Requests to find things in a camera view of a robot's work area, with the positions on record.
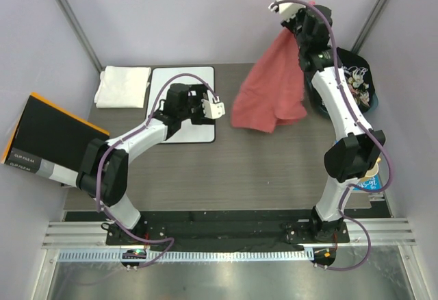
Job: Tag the blue picture book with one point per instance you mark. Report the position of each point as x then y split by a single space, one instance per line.
369 185

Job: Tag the black floral t shirt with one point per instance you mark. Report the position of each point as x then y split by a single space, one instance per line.
358 75

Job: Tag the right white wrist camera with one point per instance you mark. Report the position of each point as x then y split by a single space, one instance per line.
285 9

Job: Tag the black orange clip file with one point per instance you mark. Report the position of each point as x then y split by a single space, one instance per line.
50 141

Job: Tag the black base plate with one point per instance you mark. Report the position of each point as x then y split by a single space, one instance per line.
235 231

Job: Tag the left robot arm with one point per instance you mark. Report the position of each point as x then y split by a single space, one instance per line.
103 172

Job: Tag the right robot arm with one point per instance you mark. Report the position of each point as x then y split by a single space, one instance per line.
327 78

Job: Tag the yellow mug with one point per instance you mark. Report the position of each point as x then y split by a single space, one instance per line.
373 171

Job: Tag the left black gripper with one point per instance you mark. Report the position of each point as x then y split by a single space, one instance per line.
200 92

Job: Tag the pink t shirt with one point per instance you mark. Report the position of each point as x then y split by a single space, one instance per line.
273 92

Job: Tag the folded white t shirt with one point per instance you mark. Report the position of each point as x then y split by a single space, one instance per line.
122 87

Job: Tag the teal plastic basket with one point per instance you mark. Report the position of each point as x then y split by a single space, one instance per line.
318 106

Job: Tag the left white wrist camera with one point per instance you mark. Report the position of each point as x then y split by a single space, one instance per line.
213 110

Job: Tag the slotted cable duct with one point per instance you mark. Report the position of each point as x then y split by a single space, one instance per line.
138 256

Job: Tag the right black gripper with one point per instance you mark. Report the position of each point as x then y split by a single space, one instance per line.
287 23

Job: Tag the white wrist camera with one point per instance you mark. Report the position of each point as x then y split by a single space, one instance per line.
213 110
285 9

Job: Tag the aluminium frame rail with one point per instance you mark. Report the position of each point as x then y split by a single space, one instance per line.
69 235

